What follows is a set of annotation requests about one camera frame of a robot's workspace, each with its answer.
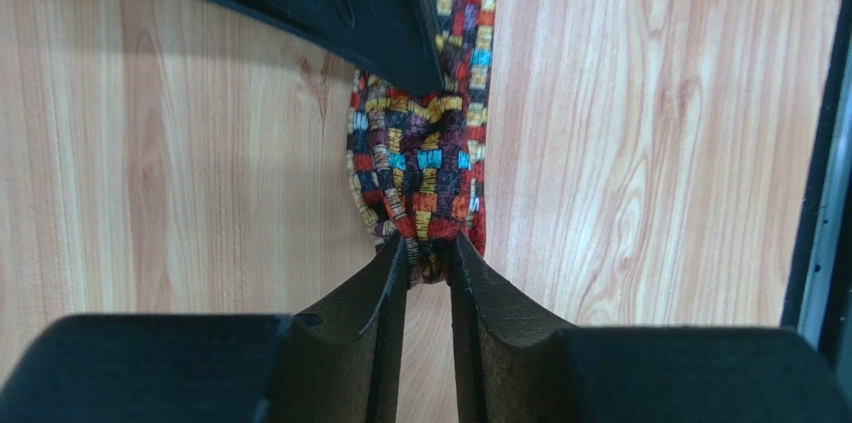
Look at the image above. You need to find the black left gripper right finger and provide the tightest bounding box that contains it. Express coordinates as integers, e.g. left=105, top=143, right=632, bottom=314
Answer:
left=449, top=237, right=851, bottom=422

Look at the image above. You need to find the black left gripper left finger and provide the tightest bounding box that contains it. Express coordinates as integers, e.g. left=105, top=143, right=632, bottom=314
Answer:
left=1, top=238, right=408, bottom=422

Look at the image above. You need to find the multicoloured checked patterned tie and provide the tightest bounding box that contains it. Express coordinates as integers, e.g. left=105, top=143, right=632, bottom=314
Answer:
left=346, top=0, right=497, bottom=286

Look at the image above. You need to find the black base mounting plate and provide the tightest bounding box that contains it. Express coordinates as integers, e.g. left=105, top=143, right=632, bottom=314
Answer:
left=780, top=0, right=851, bottom=392

